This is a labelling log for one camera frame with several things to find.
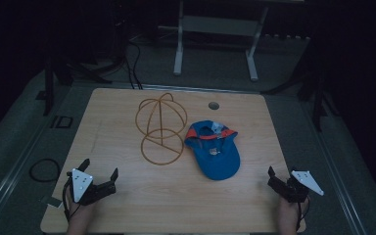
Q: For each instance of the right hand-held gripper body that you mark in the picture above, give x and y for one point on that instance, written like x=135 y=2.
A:
x=292 y=191

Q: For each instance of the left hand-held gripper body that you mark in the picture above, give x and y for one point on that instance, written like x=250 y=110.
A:
x=91 y=191

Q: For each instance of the blue cap with orange trim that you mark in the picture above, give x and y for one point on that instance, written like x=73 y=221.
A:
x=215 y=153

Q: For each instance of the person's right hand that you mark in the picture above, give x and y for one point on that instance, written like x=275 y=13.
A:
x=287 y=210

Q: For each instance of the person's left hand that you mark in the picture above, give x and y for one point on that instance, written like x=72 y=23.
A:
x=80 y=211

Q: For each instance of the black tripod stand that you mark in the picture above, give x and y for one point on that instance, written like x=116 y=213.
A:
x=49 y=88
x=316 y=98

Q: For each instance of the round grey table grommet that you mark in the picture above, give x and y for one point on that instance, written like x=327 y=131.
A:
x=213 y=105

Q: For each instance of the black rectangular floor frame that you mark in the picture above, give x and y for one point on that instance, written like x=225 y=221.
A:
x=58 y=122

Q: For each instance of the white metal desk frame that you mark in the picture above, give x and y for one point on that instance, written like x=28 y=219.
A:
x=215 y=26

